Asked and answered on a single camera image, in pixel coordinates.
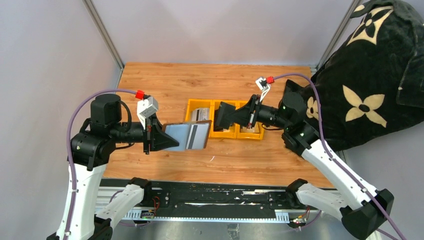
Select aluminium frame rail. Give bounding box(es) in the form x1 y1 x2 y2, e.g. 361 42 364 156
59 185 383 240

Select black floral blanket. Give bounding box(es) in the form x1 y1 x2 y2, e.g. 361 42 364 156
284 0 424 151

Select brown leather card holder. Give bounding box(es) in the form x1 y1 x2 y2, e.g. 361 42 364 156
161 119 213 152

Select middle yellow bin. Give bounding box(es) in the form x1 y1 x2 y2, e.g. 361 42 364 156
210 99 237 139

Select right yellow bin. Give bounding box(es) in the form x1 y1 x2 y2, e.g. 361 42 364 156
235 100 266 141

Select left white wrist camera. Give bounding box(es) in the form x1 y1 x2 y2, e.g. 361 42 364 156
136 96 159 130

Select silver cards in left bin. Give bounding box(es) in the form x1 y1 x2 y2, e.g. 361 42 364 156
189 107 210 122

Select beige cards in right bin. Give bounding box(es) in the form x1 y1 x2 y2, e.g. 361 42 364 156
240 125 260 134

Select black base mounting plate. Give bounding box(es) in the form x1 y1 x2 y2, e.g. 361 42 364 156
99 178 320 220

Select yellow bin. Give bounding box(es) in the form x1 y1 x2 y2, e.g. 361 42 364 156
235 100 266 141
184 98 213 122
210 99 237 139

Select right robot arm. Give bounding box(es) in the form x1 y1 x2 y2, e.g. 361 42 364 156
213 92 394 240

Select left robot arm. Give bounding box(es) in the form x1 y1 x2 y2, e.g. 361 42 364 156
49 89 179 240

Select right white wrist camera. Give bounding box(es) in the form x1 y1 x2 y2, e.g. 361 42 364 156
255 76 274 102

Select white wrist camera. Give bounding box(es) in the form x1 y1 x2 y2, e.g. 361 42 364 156
136 96 159 130
255 76 274 102

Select left yellow bin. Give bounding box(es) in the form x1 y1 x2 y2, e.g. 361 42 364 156
184 98 213 122

